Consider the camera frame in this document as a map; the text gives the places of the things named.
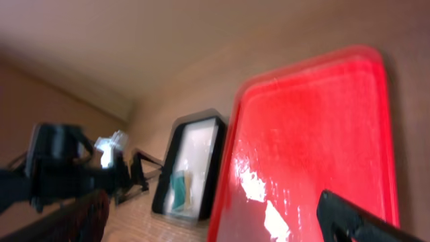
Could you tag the red plastic tray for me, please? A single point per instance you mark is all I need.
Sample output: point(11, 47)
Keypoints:
point(323, 124)

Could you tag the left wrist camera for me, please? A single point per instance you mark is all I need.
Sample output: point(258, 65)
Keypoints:
point(66, 144)

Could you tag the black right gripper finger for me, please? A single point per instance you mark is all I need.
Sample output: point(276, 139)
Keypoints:
point(342, 221)

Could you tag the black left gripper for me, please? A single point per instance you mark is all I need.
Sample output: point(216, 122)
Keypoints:
point(133, 180)

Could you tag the black rectangular water tray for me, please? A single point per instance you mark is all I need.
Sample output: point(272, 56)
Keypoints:
point(196, 145)

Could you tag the teal sponge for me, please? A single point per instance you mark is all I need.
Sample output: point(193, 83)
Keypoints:
point(181, 185)

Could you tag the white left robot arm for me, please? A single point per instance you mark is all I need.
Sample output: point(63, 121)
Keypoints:
point(92, 190)

